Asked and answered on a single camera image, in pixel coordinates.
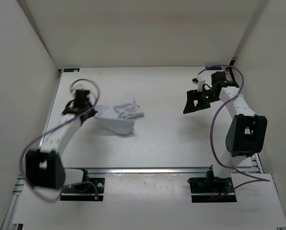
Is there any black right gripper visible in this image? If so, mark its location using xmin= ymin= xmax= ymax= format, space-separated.
xmin=183 ymin=89 xmax=220 ymax=114

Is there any white fabric skirt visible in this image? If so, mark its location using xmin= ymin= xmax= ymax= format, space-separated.
xmin=94 ymin=95 xmax=144 ymax=136

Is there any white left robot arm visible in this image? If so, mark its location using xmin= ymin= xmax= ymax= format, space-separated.
xmin=25 ymin=89 xmax=96 ymax=190

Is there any blue left corner label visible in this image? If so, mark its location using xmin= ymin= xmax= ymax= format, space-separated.
xmin=63 ymin=68 xmax=80 ymax=72

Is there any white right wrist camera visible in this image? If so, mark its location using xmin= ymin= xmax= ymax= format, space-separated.
xmin=192 ymin=76 xmax=205 ymax=92

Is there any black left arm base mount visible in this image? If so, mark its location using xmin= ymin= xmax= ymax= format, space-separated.
xmin=60 ymin=167 xmax=105 ymax=202

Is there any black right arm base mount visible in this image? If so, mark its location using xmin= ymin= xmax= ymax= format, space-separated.
xmin=187 ymin=170 xmax=237 ymax=203

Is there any aluminium left front frame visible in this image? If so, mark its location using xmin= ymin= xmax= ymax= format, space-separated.
xmin=0 ymin=175 xmax=24 ymax=230

